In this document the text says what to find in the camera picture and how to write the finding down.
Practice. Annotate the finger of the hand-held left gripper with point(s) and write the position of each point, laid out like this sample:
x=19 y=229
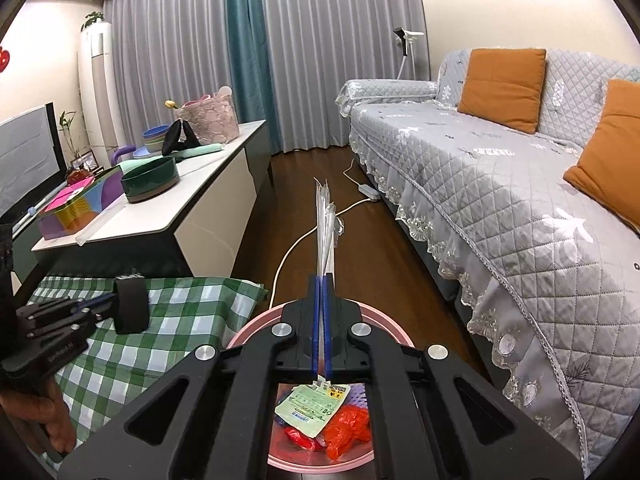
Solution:
x=95 y=302
x=102 y=314

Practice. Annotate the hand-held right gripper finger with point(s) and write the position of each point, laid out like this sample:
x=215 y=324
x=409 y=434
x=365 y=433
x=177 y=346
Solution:
x=318 y=330
x=328 y=330

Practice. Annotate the dark patterned snack packet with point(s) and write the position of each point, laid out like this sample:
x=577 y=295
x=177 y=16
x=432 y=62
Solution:
x=131 y=305

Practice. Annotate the pink plastic basin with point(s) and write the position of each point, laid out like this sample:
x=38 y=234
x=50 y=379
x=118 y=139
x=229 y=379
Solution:
x=255 y=325

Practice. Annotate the purple foam net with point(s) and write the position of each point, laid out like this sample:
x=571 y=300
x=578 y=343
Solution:
x=357 y=397

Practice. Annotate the green snack packet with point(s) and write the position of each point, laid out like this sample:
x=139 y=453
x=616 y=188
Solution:
x=305 y=405

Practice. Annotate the clear plastic packet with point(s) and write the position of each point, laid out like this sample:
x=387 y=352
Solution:
x=326 y=230

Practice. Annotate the round red plastic bag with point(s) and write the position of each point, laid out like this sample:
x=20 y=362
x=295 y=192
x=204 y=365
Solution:
x=300 y=440

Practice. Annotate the person's left hand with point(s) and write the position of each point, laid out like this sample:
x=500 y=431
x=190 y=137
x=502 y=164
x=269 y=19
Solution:
x=50 y=410

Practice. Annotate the television stand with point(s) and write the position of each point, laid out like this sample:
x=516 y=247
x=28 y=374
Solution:
x=27 y=255

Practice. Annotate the green checkered tablecloth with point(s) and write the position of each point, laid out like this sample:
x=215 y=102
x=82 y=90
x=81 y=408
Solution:
x=190 y=320

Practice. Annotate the colourful gift box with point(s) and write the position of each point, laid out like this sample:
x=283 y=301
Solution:
x=85 y=215

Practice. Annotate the pink paper sheet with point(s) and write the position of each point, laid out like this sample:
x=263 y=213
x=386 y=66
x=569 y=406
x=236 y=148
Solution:
x=67 y=195

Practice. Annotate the dark green round bowl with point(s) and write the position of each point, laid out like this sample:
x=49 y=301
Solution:
x=150 y=182

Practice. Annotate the white power strip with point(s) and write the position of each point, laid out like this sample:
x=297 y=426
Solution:
x=369 y=191

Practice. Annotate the white top coffee table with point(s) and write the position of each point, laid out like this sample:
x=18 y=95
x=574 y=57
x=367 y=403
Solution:
x=200 y=195

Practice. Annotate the covered television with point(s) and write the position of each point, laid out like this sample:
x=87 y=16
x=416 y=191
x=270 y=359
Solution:
x=25 y=160

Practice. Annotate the stack of pastel bowls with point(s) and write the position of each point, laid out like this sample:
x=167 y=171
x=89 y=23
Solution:
x=155 y=140

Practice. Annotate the bamboo plant in vase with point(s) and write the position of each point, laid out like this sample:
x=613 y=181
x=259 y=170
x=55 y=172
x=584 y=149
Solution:
x=67 y=125

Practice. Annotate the black cloth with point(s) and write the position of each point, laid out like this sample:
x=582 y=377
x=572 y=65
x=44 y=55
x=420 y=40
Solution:
x=172 y=137

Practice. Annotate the mint green rolled mat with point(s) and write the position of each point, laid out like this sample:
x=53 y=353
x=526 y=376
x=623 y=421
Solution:
x=197 y=151

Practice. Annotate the grey quilted sofa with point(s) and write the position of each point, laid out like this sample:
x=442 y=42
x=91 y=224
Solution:
x=475 y=185

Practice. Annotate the small yellow toy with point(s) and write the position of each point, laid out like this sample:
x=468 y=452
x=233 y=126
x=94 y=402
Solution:
x=171 y=105

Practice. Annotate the pink lace basket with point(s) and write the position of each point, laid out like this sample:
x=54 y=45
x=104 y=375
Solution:
x=212 y=120

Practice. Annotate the white standing air conditioner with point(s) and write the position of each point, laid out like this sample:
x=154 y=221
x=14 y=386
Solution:
x=100 y=85

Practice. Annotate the grey curtain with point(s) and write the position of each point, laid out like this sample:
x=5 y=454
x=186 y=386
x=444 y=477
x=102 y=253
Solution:
x=175 y=60

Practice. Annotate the potted plant on air conditioner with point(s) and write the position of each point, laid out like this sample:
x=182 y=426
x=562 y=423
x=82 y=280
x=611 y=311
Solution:
x=92 y=20

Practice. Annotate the orange cushion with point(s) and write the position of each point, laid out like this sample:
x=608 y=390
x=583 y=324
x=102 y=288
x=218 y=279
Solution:
x=502 y=87
x=610 y=160

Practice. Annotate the teal curtain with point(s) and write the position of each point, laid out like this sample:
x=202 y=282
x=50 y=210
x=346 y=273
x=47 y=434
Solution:
x=247 y=35

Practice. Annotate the white floor lamp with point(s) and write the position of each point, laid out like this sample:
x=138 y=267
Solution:
x=400 y=35

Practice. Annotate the small photo frame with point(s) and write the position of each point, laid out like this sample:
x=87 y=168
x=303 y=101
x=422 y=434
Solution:
x=86 y=161

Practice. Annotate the red knot wall decoration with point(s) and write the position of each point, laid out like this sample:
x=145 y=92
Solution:
x=4 y=60

